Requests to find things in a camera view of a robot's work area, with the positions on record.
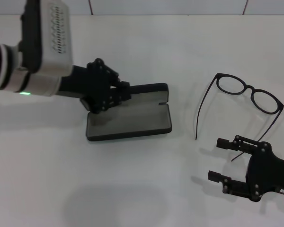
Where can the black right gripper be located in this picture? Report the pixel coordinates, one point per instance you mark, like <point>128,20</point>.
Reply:
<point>267,172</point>

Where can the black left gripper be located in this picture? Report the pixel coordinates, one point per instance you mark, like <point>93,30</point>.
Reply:
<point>94,87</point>

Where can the black glasses case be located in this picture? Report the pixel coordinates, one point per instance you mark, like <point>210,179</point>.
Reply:
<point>132,118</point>

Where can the black glasses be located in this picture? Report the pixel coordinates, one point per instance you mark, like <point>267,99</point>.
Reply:
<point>250,88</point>

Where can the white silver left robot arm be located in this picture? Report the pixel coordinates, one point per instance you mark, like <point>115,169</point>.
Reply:
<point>4,71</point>

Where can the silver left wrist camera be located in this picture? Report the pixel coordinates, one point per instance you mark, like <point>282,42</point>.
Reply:
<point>59,30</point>

